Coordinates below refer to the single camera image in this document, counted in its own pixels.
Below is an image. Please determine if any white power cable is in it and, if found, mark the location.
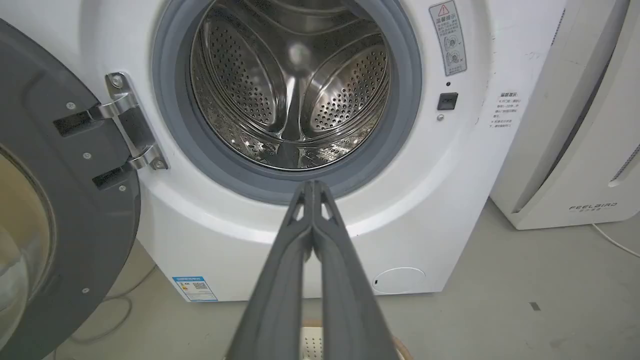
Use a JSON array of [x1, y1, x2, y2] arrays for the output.
[[591, 223, 640, 260]]

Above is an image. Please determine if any blue energy label sticker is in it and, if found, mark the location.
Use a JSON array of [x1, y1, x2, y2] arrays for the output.
[[172, 276, 219, 302]]

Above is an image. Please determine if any silver metal door hinge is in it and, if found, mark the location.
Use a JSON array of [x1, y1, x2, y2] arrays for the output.
[[89, 73, 169, 171]]

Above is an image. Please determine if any grey washing machine door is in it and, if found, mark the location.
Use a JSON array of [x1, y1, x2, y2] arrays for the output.
[[0, 19, 142, 360]]

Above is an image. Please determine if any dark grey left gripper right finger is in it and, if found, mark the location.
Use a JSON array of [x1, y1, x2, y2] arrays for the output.
[[311, 180, 400, 360]]

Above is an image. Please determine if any grey cable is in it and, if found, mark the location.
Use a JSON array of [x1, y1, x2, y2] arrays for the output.
[[44, 265, 159, 360]]

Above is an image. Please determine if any white air purifier appliance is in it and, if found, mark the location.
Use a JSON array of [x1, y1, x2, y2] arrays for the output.
[[490, 0, 640, 231]]

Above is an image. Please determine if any white front-load washing machine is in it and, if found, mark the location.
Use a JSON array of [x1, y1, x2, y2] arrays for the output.
[[0, 0, 568, 303]]

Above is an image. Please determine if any grey warning sticker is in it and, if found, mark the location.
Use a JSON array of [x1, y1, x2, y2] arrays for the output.
[[429, 0, 468, 77]]

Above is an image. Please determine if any white perforated laundry basket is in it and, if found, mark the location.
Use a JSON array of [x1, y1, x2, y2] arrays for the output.
[[300, 320, 415, 360]]

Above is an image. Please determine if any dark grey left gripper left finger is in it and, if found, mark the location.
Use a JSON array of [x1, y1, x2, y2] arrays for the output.
[[226, 181, 315, 360]]

